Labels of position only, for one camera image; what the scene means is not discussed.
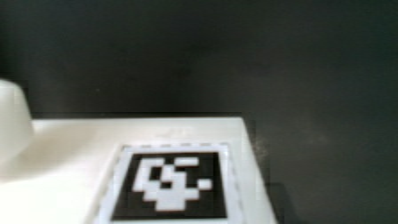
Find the white drawer box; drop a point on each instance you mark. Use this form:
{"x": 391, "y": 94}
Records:
{"x": 126, "y": 171}

